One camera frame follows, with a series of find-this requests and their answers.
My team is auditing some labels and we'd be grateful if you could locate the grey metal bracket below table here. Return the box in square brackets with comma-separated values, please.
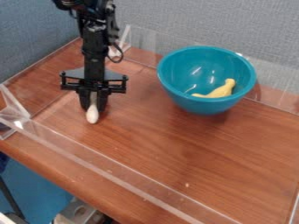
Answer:
[52, 198, 106, 224]

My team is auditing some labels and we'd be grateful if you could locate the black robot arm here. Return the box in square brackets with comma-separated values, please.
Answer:
[52, 0, 128, 112]

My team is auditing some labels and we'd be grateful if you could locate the yellow plush banana toy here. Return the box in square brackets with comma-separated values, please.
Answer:
[192, 79, 236, 98]

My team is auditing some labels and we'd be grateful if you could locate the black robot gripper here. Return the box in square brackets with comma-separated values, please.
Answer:
[60, 17, 128, 112]

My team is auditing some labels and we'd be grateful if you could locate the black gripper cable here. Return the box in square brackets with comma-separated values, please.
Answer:
[102, 0, 126, 65]

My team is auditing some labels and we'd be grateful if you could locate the blue bowl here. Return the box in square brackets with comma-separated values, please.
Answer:
[156, 45, 258, 116]

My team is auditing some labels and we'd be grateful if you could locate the clear acrylic barrier wall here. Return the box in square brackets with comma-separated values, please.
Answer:
[0, 25, 299, 224]

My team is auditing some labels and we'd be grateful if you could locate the white plush mushroom red cap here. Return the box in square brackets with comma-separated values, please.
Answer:
[86, 92, 99, 124]

